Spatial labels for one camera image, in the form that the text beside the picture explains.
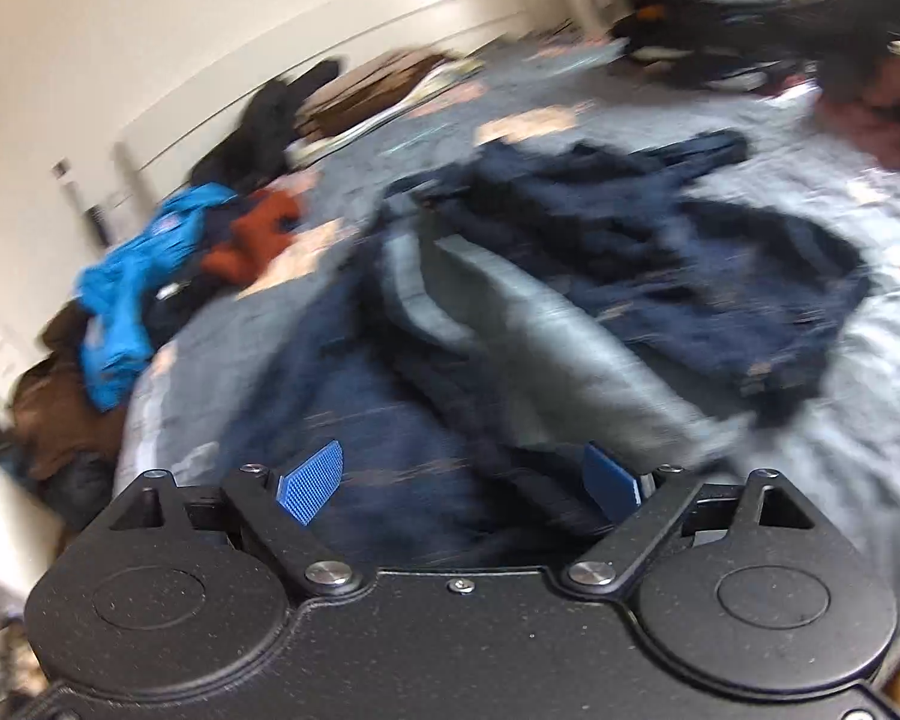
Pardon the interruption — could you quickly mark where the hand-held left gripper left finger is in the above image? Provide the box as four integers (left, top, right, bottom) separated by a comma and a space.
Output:
112, 439, 365, 601

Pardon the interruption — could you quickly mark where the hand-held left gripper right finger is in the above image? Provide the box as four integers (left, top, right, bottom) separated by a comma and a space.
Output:
561, 441, 817, 601

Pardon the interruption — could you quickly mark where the dark blue denim jacket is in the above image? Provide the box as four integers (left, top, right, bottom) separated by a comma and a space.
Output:
225, 131, 875, 571

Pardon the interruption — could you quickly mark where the stack of dark folded clothes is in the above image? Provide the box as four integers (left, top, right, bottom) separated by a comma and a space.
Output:
607, 0, 826, 91

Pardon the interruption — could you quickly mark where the stack of folded brown clothes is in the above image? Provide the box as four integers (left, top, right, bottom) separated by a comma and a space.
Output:
285, 49, 488, 158

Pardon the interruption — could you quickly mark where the person's right hand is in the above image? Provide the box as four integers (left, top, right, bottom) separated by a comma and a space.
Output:
817, 52, 900, 173

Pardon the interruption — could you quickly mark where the grey patchwork quilt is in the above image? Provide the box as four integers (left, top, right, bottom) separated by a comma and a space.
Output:
116, 30, 900, 616

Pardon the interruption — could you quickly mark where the black garment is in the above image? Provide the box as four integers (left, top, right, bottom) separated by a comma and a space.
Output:
139, 270, 218, 346

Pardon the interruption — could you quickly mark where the dark navy shiny jacket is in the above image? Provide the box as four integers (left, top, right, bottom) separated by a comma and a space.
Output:
41, 450, 121, 533

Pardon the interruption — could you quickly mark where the rust orange sweater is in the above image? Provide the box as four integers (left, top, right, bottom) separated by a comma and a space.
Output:
199, 191, 305, 286

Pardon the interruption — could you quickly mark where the bright blue jacket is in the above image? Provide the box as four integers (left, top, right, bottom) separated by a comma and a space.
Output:
75, 184, 237, 413

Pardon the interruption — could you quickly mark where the brown puffer coat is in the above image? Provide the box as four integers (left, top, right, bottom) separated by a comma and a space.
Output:
11, 300, 128, 481

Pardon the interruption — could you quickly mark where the black jacket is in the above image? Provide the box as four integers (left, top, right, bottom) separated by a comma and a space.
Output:
187, 56, 346, 192

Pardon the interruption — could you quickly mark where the white headboard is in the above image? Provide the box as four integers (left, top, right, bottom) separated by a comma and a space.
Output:
112, 0, 563, 188

